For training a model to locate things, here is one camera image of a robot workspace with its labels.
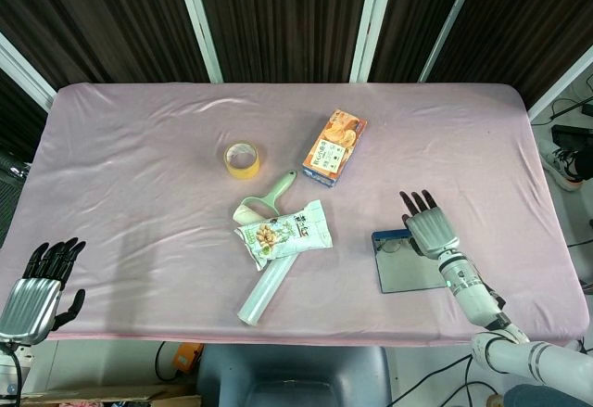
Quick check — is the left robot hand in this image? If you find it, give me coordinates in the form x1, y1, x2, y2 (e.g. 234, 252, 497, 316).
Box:
0, 236, 88, 347

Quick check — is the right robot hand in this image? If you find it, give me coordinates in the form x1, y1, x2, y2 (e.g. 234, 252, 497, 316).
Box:
399, 188, 460, 261

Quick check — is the blue glasses case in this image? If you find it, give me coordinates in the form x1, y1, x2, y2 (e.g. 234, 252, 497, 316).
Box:
371, 228, 448, 295

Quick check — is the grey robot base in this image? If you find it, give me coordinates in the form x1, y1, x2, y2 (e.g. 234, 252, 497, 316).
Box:
196, 344, 393, 407

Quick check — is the brown cardboard box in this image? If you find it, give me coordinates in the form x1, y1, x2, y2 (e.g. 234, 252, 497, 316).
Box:
20, 381, 203, 407

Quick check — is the orange and blue snack box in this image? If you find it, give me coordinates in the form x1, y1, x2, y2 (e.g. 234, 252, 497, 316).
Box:
301, 108, 368, 189

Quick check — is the peanut snack bag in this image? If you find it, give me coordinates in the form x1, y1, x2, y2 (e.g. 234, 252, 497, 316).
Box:
233, 198, 334, 273

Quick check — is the white sneaker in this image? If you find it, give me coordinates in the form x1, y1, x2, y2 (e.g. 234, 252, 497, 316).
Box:
539, 142, 586, 191

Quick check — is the pink tablecloth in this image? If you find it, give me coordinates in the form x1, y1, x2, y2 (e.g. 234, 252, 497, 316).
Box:
8, 82, 586, 348

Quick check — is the green lint roller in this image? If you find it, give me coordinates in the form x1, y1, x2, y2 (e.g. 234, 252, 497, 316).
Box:
232, 170, 299, 230

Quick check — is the orange device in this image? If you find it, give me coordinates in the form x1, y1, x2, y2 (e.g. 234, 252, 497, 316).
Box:
171, 342, 205, 376

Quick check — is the black equipment box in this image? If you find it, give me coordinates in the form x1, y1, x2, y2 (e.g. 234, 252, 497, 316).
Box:
551, 123, 593, 149

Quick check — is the clear cling film roll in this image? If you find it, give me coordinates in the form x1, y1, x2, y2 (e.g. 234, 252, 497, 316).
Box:
236, 254, 297, 327

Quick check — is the yellow packing tape roll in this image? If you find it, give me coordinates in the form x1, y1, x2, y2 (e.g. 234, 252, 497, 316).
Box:
223, 142, 262, 180

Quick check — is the dark pleated screen panel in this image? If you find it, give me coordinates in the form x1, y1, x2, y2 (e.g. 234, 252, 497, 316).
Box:
0, 0, 209, 91
193, 0, 372, 84
369, 0, 470, 83
429, 0, 593, 108

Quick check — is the black cable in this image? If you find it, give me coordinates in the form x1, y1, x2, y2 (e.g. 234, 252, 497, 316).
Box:
154, 341, 181, 381
388, 354, 493, 407

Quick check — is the white screen frame post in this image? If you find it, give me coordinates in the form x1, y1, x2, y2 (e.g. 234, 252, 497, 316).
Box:
0, 31, 57, 112
349, 0, 399, 84
419, 0, 486, 83
527, 45, 593, 121
173, 0, 224, 84

